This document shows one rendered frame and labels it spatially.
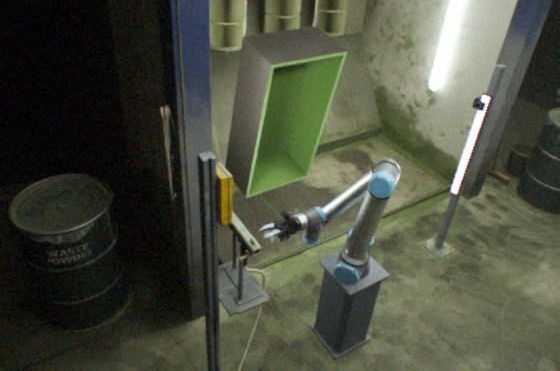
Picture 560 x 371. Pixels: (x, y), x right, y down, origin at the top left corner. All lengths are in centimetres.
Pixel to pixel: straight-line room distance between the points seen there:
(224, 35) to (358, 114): 191
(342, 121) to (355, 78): 53
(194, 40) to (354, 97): 325
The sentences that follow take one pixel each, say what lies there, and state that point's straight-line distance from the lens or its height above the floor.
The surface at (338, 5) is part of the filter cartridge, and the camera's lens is 455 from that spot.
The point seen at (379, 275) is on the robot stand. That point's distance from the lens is 283.
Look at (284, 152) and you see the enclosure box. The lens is 397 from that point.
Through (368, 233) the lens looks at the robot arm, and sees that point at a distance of 234.
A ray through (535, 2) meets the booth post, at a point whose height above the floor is 190.
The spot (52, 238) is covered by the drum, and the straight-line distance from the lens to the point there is 283.
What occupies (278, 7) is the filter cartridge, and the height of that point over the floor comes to 158.
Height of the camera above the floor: 265
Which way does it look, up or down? 33 degrees down
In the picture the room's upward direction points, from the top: 5 degrees clockwise
